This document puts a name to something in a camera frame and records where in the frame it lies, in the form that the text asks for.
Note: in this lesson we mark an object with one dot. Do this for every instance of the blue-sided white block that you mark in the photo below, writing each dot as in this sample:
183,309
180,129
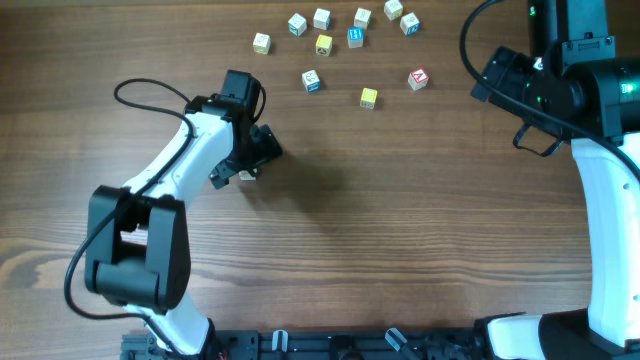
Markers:
322,19

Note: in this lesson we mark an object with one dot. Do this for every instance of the red block letter A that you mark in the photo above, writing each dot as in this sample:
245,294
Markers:
418,79

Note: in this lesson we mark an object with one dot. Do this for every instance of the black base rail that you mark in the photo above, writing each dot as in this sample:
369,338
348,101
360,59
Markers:
441,343

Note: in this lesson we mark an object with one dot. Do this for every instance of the yellow-edged block letter L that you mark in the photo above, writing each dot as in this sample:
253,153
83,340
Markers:
262,43

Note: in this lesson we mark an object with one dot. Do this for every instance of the blue letter block far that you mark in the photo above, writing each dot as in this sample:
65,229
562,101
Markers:
409,24

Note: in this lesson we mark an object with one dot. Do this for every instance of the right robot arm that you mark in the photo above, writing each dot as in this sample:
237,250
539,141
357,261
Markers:
573,87

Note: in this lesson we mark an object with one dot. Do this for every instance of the red block letter M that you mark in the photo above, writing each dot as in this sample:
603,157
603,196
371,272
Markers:
245,175

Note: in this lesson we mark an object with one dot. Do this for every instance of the blue block number 2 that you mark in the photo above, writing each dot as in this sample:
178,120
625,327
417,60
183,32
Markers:
311,81

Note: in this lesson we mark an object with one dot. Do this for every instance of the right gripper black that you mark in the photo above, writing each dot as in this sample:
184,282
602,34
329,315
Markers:
512,67

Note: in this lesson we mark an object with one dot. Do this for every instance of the green-edged white block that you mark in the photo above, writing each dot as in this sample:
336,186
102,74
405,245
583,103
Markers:
297,25

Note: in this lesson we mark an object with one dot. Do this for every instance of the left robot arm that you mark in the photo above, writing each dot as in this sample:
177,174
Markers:
137,253

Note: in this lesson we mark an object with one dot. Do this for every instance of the yellow-sided white block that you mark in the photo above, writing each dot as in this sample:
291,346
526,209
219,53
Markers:
393,9

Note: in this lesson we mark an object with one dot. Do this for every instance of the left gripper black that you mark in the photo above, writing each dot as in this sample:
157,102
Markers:
264,150

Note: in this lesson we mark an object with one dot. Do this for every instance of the green block letter N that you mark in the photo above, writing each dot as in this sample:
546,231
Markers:
362,18

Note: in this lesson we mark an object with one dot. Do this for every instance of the blue top block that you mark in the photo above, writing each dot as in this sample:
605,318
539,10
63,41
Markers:
355,37

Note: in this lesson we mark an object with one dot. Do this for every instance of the yellow top picture block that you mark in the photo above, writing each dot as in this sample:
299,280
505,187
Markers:
324,45

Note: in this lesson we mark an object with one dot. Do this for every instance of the yellow top letter block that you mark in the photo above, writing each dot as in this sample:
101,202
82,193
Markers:
368,98

